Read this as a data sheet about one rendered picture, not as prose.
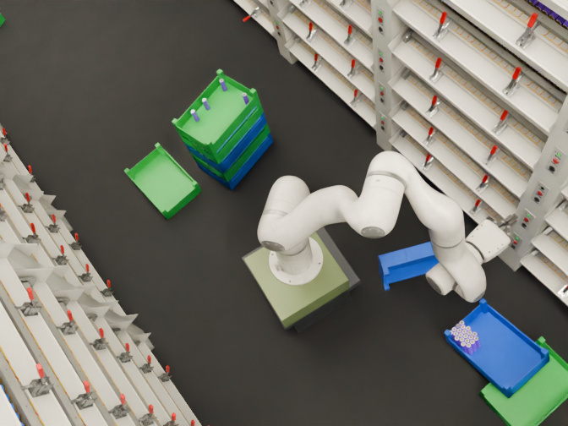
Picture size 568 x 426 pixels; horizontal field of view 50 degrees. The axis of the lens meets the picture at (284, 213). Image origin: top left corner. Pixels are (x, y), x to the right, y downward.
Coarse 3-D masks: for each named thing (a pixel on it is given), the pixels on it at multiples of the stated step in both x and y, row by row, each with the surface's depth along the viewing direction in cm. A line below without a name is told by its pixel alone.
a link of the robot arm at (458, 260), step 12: (444, 252) 163; (456, 252) 163; (468, 252) 170; (444, 264) 169; (456, 264) 168; (468, 264) 169; (456, 276) 169; (468, 276) 169; (480, 276) 171; (456, 288) 179; (468, 288) 171; (480, 288) 173; (468, 300) 177
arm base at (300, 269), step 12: (312, 240) 217; (276, 252) 199; (312, 252) 215; (276, 264) 215; (288, 264) 203; (300, 264) 204; (312, 264) 213; (276, 276) 213; (288, 276) 212; (300, 276) 212; (312, 276) 211
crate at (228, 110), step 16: (224, 80) 256; (208, 96) 256; (224, 96) 256; (240, 96) 254; (256, 96) 248; (208, 112) 254; (224, 112) 252; (240, 112) 245; (176, 128) 250; (192, 128) 252; (208, 128) 250; (224, 128) 249; (208, 144) 238
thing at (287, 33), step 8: (280, 0) 260; (288, 0) 263; (272, 8) 269; (280, 8) 263; (272, 16) 275; (280, 24) 274; (288, 32) 278; (280, 40) 288; (280, 48) 296; (288, 56) 293
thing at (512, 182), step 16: (400, 80) 221; (416, 80) 219; (416, 96) 218; (432, 96) 215; (448, 128) 211; (464, 144) 208; (480, 144) 205; (480, 160) 204; (496, 160) 202; (512, 160) 200; (496, 176) 201; (512, 176) 199; (528, 176) 197; (512, 192) 199
